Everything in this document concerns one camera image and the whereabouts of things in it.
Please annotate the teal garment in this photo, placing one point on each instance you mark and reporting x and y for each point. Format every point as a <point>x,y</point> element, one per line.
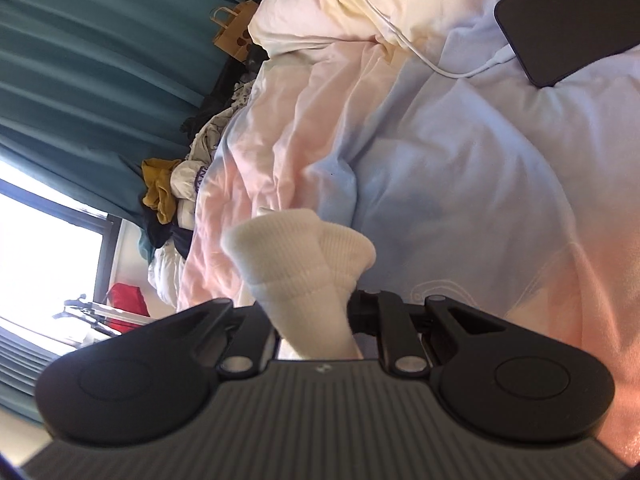
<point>145,249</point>

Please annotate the white standing heater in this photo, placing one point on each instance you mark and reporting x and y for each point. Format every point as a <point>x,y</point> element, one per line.
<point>30,365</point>

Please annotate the cream sweatshirt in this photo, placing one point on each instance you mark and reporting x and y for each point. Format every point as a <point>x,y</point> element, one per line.
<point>290,280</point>

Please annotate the yellow garment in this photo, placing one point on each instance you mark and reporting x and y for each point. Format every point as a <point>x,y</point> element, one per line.
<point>157,185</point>

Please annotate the pink blue duvet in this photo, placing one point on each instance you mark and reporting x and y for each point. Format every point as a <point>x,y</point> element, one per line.
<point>450,160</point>

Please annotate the dark framed window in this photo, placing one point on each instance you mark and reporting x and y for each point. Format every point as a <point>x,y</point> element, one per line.
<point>45,240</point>

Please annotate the teal curtain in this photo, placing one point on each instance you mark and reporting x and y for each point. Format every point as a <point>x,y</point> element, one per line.
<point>75,85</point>

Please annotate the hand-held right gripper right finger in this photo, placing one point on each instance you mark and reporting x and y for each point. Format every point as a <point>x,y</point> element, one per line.
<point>387,320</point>

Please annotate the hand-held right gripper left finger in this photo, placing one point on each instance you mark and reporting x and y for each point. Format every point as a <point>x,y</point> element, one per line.
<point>250,325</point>

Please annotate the grey white crumpled garment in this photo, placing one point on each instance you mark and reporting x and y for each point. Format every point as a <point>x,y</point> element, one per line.
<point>215,132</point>

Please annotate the brown paper bag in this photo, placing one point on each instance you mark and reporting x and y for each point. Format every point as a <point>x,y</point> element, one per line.
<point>237,35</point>

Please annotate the black smartphone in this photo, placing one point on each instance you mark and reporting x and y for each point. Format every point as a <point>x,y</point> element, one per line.
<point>575,25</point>

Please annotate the dark garment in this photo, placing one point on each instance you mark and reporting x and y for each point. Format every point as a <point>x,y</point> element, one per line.
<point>170,240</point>

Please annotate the white garment purple print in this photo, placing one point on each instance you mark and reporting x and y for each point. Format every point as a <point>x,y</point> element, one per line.
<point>187,187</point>

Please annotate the red bag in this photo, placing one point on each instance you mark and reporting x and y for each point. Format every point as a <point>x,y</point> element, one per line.
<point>127,305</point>

